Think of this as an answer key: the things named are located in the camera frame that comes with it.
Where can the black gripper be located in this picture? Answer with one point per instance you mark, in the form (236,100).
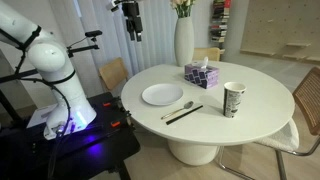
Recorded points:
(132,20)

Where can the white paper cup black print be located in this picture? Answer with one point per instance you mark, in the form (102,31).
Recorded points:
(233,100)

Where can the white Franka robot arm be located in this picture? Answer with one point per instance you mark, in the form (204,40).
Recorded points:
(50,60)

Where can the white sheer curtain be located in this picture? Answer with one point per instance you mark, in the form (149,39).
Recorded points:
(156,40)

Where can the plain wooden chair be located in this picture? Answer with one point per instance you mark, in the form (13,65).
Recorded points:
(113,73)

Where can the tall white ceramic vase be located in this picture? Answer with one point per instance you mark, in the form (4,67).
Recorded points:
(184,41)

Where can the pale flower bouquet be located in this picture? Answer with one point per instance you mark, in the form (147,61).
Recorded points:
(182,8)

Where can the white round plate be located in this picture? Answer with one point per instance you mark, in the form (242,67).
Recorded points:
(162,94)

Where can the rattan chair with chrome legs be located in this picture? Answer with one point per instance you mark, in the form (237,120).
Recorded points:
(206,54)

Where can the white tissue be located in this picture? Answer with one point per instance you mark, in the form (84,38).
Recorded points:
(204,62)

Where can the purple patterned tissue box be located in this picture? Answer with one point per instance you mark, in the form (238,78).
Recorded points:
(203,77)

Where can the stack of books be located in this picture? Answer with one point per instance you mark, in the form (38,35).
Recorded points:
(220,23)

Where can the black chopstick pair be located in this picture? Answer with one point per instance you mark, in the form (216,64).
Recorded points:
(184,115)

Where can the black robot cart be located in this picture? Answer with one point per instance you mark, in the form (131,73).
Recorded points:
(100,146)

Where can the long wooden pegboard shelf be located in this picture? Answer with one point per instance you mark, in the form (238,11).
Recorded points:
(258,52)

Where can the white paper sheet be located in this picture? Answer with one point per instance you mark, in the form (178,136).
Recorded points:
(38,116)

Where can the wooden pegboard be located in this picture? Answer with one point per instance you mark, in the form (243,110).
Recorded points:
(280,23)

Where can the short wooden pegboard shelf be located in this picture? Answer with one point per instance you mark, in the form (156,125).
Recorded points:
(293,57)
(313,59)
(298,44)

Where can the black stereo camera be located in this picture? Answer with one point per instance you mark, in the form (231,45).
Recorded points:
(93,33)

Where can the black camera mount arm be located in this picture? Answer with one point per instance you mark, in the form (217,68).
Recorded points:
(83,49)

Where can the white table pedestal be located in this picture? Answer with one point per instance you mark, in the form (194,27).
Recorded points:
(192,153)

